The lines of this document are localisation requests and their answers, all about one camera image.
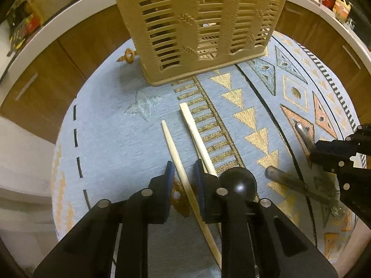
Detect wooden chopstick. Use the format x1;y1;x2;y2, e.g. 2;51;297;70
179;103;217;176
161;120;222;269

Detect white countertop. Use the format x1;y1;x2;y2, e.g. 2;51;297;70
1;0;370;84

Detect yellow plastic utensil basket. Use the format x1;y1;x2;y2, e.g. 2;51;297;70
116;0;286;86

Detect black ladle spoon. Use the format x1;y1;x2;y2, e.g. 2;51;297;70
219;167;257;202

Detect yellow detergent bottle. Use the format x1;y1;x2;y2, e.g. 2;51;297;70
333;0;352;23

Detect patterned light blue tablecloth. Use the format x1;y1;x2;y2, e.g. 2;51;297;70
51;33;360;277

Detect metal utensil handle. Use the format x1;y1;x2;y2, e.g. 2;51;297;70
295;122;316;153

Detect wooden base cabinets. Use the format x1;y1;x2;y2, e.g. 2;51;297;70
1;2;370;143

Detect translucent grey plastic spoon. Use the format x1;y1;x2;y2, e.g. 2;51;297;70
265;166;346;218

